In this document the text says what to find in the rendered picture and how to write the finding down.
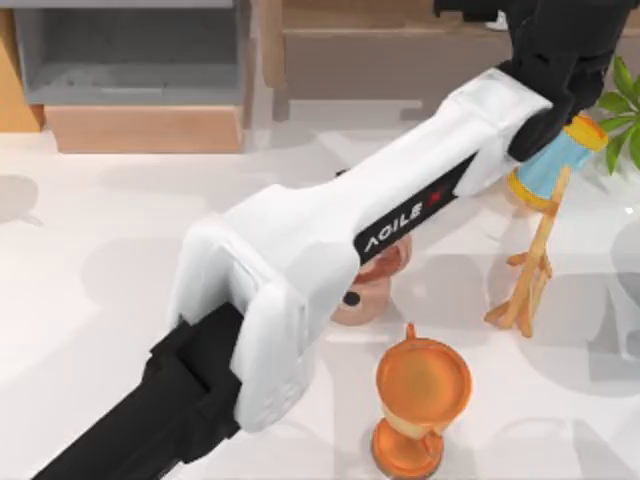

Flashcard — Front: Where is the wooden open shelf unit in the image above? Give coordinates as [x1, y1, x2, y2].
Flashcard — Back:
[243, 0, 517, 123]

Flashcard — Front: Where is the blue cup with yellow bands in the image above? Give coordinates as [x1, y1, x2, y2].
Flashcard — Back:
[506, 113, 610, 212]

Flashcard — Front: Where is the green plant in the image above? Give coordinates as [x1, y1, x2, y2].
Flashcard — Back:
[596, 53, 640, 177]

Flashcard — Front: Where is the pink round pot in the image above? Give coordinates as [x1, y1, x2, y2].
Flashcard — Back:
[328, 236, 414, 327]

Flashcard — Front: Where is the pale wooden drawer front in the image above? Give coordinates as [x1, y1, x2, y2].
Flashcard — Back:
[43, 103, 242, 154]

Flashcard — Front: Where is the orange trophy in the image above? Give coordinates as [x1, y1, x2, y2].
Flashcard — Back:
[368, 322, 474, 477]

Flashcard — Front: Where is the wooden cupboard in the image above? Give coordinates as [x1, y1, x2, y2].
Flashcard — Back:
[0, 8, 47, 133]

